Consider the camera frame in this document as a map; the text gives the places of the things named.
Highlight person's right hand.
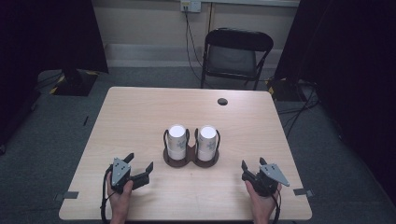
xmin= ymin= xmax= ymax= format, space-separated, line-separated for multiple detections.
xmin=244 ymin=180 xmax=283 ymax=220

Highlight black curtain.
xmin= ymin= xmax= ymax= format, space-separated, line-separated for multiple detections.
xmin=274 ymin=0 xmax=396 ymax=206
xmin=0 ymin=0 xmax=109 ymax=155

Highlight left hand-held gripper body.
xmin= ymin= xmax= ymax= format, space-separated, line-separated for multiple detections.
xmin=109 ymin=157 xmax=132 ymax=196

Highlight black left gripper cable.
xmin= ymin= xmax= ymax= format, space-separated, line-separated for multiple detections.
xmin=99 ymin=164 xmax=116 ymax=224

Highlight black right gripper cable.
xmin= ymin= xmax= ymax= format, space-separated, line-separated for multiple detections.
xmin=270 ymin=188 xmax=282 ymax=224

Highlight black floor cables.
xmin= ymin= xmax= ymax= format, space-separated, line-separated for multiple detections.
xmin=276 ymin=79 xmax=321 ymax=139

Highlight black folding chair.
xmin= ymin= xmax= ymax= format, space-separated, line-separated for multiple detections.
xmin=200 ymin=27 xmax=276 ymax=91

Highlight grey tape strip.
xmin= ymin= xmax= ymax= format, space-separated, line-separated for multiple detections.
xmin=53 ymin=190 xmax=79 ymax=202
xmin=292 ymin=188 xmax=315 ymax=199

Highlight dark double cup holder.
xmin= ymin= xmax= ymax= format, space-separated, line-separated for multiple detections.
xmin=163 ymin=127 xmax=221 ymax=169

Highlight white wall socket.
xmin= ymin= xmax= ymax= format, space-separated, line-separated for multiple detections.
xmin=179 ymin=0 xmax=203 ymax=14

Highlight black wall cable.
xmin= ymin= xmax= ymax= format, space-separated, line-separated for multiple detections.
xmin=184 ymin=8 xmax=216 ymax=90

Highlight person's left hand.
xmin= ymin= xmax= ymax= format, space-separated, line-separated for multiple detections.
xmin=106 ymin=178 xmax=134 ymax=220

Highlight white paper cup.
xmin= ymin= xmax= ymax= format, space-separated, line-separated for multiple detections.
xmin=197 ymin=124 xmax=218 ymax=162
xmin=166 ymin=124 xmax=188 ymax=161

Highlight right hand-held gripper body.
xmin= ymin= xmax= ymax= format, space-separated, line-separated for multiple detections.
xmin=247 ymin=162 xmax=290 ymax=198

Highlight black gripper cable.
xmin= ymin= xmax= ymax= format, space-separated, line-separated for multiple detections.
xmin=99 ymin=164 xmax=116 ymax=224
xmin=270 ymin=188 xmax=282 ymax=224

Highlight black stand base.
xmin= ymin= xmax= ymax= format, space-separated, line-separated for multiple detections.
xmin=266 ymin=77 xmax=316 ymax=103
xmin=49 ymin=68 xmax=100 ymax=97

